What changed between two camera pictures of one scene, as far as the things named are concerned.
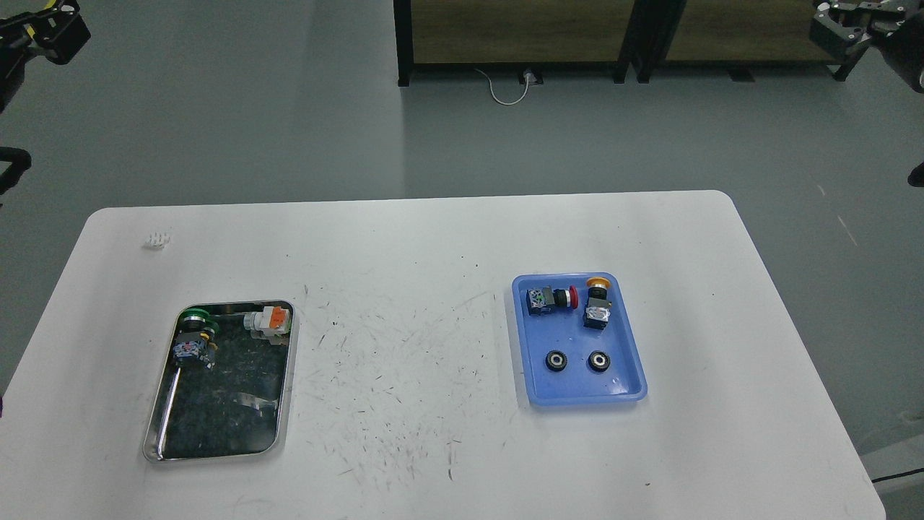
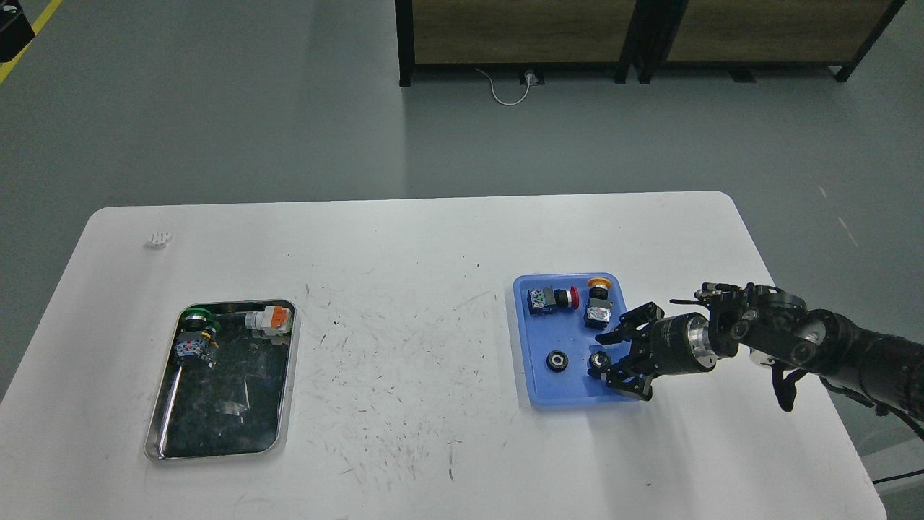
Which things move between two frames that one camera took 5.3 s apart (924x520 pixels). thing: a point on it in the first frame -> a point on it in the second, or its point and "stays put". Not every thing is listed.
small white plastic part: [161, 240] stays put
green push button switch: [197, 337] stays put
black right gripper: [847, 43] -> [681, 344]
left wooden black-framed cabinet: [513, 35] stays put
